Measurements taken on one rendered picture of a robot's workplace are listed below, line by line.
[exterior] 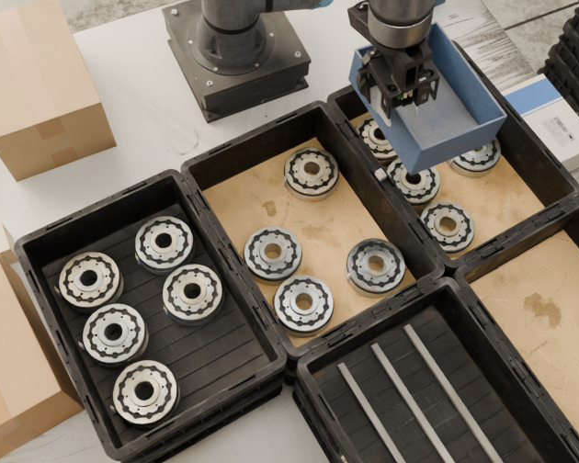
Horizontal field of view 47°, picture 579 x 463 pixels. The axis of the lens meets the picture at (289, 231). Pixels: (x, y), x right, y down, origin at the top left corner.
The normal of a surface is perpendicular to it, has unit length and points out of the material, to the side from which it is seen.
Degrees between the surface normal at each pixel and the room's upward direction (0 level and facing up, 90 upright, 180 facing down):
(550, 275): 0
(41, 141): 90
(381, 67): 8
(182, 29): 2
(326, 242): 0
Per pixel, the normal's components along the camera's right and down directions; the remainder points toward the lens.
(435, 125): 0.07, -0.44
